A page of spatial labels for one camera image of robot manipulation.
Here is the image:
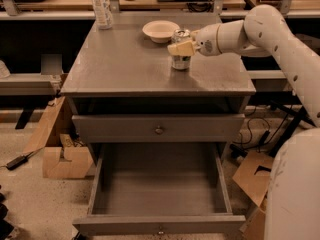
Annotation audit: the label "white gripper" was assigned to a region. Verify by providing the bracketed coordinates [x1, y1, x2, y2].
[167, 24, 221, 56]

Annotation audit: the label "silver 7up can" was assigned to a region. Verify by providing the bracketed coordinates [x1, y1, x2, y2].
[171, 29, 191, 70]

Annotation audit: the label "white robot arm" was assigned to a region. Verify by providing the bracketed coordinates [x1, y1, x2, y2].
[168, 5, 320, 240]

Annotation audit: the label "closed grey top drawer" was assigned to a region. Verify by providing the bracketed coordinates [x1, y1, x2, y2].
[72, 114, 244, 144]

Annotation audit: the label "grey drawer cabinet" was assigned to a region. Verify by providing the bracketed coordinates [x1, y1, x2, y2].
[60, 11, 257, 240]

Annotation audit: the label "open grey middle drawer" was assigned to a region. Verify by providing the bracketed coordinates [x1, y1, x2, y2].
[73, 143, 245, 236]

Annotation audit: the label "white paper bowl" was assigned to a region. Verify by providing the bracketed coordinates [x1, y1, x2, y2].
[142, 20, 179, 44]

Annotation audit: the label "clear plastic water bottle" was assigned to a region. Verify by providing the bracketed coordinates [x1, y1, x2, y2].
[91, 0, 113, 30]

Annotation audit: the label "cardboard box on right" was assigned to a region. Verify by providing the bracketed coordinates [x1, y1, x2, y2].
[233, 151, 273, 240]

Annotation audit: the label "cardboard box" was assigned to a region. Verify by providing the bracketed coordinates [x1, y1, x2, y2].
[23, 97, 95, 179]
[233, 151, 273, 240]

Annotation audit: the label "cardboard box on left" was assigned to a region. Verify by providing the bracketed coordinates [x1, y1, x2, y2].
[23, 97, 95, 179]

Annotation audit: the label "black power adapter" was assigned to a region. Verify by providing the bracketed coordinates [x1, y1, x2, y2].
[6, 155, 28, 171]

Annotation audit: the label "black cables on floor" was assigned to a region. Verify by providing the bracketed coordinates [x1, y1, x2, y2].
[229, 105, 281, 158]

